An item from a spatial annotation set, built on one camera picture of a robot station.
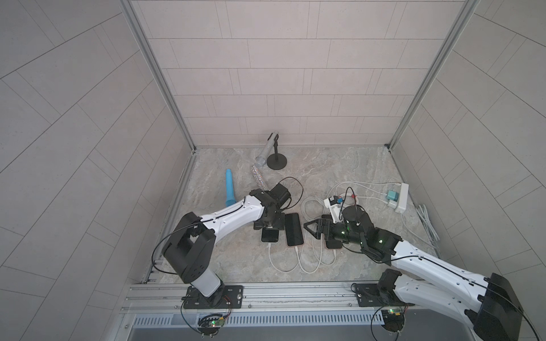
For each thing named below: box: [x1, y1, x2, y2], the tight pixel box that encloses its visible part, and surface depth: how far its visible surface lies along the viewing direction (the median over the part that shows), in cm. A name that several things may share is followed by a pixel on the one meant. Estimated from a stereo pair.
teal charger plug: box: [386, 190, 399, 202], surface depth 97 cm
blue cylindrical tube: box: [225, 168, 237, 208], surface depth 101 cm
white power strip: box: [394, 182, 409, 214], surface depth 94 cm
